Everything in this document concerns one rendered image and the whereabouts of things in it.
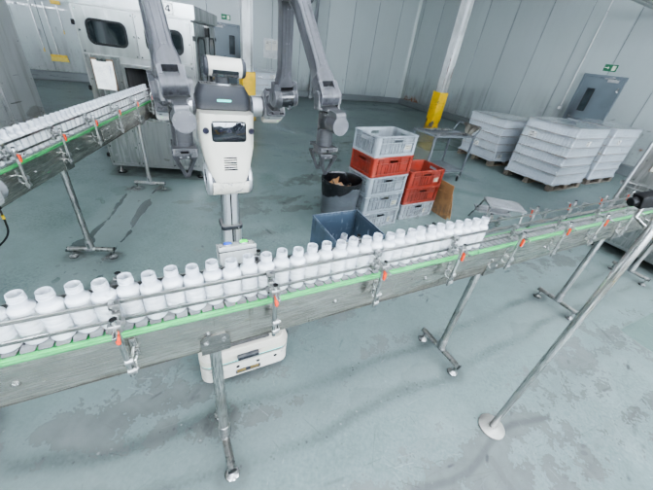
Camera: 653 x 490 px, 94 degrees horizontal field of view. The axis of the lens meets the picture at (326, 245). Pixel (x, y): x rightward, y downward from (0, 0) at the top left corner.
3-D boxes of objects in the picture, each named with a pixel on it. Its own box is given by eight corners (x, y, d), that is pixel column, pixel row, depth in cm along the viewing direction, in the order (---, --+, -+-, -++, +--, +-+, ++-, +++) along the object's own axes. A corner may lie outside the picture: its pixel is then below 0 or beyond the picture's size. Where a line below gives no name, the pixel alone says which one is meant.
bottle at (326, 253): (326, 271, 126) (331, 238, 117) (331, 280, 122) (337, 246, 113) (313, 272, 124) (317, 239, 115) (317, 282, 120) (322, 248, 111)
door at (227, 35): (216, 91, 1102) (211, 20, 989) (215, 90, 1109) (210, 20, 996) (243, 93, 1145) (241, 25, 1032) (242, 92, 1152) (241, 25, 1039)
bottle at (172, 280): (163, 308, 99) (154, 268, 90) (180, 298, 104) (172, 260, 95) (176, 317, 97) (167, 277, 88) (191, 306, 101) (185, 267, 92)
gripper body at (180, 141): (173, 156, 83) (169, 127, 80) (170, 145, 91) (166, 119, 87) (198, 155, 86) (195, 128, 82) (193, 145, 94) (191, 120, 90)
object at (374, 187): (366, 197, 338) (370, 179, 326) (345, 184, 365) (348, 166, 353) (404, 191, 369) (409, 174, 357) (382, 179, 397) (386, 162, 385)
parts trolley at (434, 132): (420, 185, 527) (438, 125, 474) (400, 173, 567) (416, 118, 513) (463, 182, 572) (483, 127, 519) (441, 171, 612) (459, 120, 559)
